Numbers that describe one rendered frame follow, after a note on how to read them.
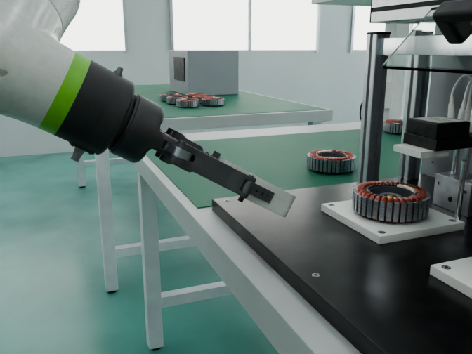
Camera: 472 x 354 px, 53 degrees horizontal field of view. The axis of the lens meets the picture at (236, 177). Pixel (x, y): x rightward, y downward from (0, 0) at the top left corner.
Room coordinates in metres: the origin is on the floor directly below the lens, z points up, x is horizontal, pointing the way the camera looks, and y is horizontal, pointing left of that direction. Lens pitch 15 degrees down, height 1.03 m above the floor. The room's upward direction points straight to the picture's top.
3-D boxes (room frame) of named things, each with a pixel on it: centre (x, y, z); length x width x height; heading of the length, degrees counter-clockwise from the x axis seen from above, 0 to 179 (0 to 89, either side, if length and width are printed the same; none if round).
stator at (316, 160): (1.09, -0.22, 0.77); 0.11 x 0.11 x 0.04
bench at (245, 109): (2.86, 0.40, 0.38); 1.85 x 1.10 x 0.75; 21
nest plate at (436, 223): (0.69, -0.23, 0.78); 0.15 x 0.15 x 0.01; 21
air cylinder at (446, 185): (0.74, -0.37, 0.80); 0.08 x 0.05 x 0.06; 21
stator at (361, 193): (0.69, -0.23, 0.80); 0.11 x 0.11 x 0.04
